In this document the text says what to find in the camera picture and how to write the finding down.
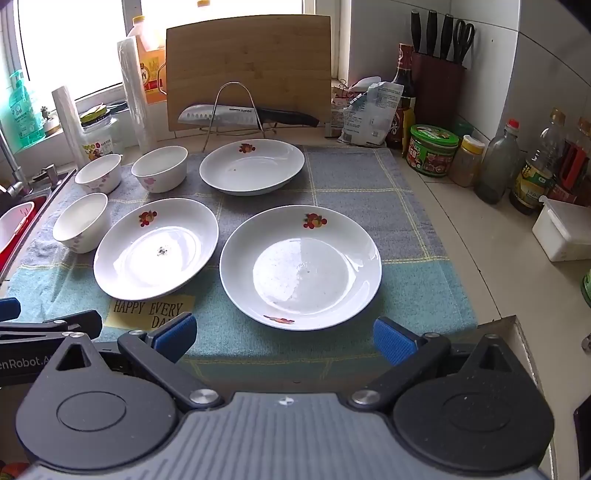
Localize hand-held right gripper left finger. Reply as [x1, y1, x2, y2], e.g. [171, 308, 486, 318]
[55, 312, 225, 414]

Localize clear glass jar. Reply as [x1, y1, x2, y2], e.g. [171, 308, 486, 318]
[79, 105, 125, 162]

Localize green detergent bottle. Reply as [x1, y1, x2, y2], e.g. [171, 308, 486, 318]
[0, 70, 46, 153]

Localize green lid sauce jar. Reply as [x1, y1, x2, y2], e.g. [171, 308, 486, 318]
[406, 124, 460, 178]

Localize bamboo cutting board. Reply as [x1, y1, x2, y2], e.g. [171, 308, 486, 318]
[165, 14, 334, 137]

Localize metal wire rack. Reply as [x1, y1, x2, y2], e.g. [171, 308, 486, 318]
[202, 82, 273, 153]

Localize yellow lid spice jar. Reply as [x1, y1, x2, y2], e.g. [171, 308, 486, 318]
[448, 135, 485, 188]

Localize white seasoning bag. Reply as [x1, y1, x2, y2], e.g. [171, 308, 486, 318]
[339, 82, 407, 148]

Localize white plastic box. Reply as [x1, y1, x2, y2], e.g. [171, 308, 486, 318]
[532, 196, 591, 263]

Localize dark soy sauce bottle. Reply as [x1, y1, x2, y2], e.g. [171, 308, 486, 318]
[385, 44, 419, 148]

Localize white fruit print plate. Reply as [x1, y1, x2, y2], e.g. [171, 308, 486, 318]
[93, 198, 219, 302]
[220, 205, 383, 332]
[199, 140, 305, 197]

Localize red label bottle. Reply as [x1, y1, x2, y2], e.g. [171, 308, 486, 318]
[549, 115, 591, 205]

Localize black knife handle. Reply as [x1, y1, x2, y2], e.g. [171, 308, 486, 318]
[440, 14, 456, 62]
[411, 10, 424, 54]
[426, 9, 439, 58]

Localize clear bottle red cap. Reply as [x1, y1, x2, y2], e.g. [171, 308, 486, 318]
[475, 119, 522, 205]

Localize metal faucet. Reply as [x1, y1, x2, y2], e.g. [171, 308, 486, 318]
[0, 129, 58, 199]

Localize bottle green yellow label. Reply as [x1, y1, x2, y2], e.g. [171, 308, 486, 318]
[509, 108, 566, 215]

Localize grey teal checked cloth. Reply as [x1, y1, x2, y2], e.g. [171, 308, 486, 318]
[2, 144, 478, 384]

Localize short plastic wrap roll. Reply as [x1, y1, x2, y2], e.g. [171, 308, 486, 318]
[52, 86, 88, 169]

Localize dark red knife block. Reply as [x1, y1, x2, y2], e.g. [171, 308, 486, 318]
[411, 51, 467, 134]

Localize white floral bowl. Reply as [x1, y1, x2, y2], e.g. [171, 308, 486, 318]
[131, 146, 188, 193]
[52, 193, 109, 254]
[75, 154, 123, 195]

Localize black kitchen scissors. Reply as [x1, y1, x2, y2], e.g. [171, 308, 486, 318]
[454, 19, 476, 65]

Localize black handled kitchen knife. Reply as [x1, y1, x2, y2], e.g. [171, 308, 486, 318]
[178, 104, 320, 129]

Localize tall plastic wrap roll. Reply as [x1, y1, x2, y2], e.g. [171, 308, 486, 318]
[116, 37, 153, 153]

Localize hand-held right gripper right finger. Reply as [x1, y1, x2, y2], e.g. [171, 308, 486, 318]
[348, 316, 514, 410]

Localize red plastic basin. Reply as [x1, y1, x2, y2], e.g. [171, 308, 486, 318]
[0, 196, 47, 273]

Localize red white packet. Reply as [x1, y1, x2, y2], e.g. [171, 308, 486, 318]
[325, 76, 384, 138]

